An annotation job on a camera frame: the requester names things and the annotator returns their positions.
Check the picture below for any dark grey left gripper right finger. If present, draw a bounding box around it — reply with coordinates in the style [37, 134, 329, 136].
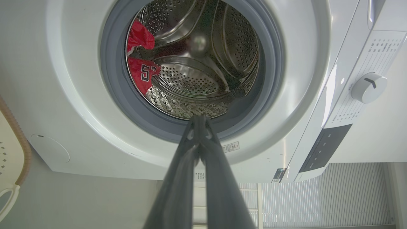
[199, 115, 256, 229]

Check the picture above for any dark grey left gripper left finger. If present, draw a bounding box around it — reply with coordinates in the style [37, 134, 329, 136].
[143, 115, 202, 229]

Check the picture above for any cream laundry basket brown rim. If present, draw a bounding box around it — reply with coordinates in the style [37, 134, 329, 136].
[0, 95, 33, 222]

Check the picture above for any grey rubber door gasket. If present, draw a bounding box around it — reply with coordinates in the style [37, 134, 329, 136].
[100, 0, 285, 143]

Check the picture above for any red jersey with number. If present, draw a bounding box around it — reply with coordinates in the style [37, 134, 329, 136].
[126, 19, 161, 95]

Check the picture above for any white front-load washing machine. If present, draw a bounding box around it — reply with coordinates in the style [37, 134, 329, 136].
[0, 0, 407, 184]

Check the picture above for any stainless steel perforated drum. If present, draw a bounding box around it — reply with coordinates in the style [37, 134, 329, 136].
[125, 0, 263, 120]

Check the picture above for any white program dial knob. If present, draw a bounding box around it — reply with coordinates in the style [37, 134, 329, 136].
[351, 72, 388, 104]

